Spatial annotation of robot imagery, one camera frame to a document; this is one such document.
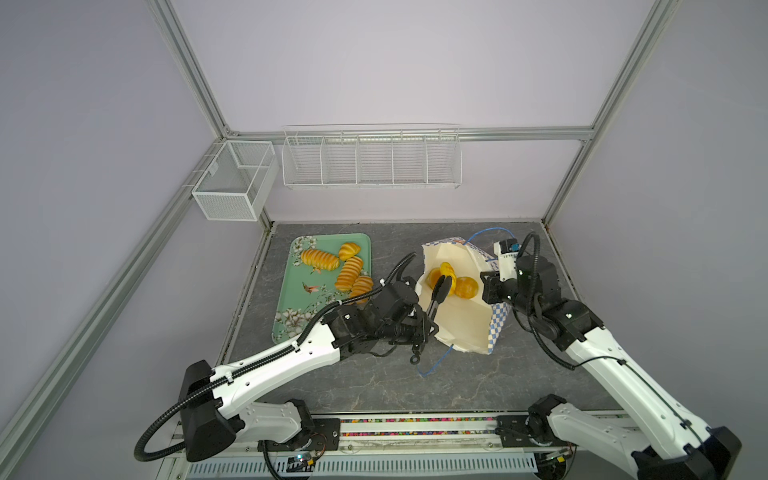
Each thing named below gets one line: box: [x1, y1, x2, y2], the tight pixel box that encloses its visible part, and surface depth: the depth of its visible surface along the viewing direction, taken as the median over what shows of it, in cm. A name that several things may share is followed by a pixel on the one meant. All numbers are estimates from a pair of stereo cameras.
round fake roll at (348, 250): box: [338, 242, 361, 261], surface depth 107 cm
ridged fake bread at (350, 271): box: [335, 256, 363, 293], surface depth 104 cm
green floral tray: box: [272, 233, 372, 345], surface depth 107 cm
